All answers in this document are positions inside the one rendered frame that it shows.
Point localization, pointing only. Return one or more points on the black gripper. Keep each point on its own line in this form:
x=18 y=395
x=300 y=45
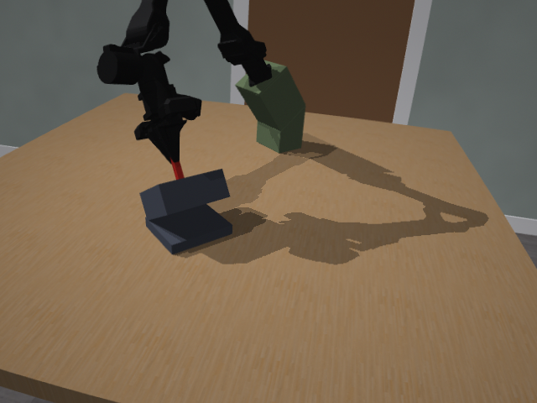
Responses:
x=165 y=136

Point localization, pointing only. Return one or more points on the dark red rectangular bar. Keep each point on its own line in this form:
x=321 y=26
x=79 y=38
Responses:
x=177 y=170

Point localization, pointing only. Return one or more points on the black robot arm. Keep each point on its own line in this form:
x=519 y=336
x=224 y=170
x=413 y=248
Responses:
x=126 y=66

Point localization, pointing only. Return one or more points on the dark grey sloped panel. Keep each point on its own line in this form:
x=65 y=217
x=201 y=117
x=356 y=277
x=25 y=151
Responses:
x=181 y=218

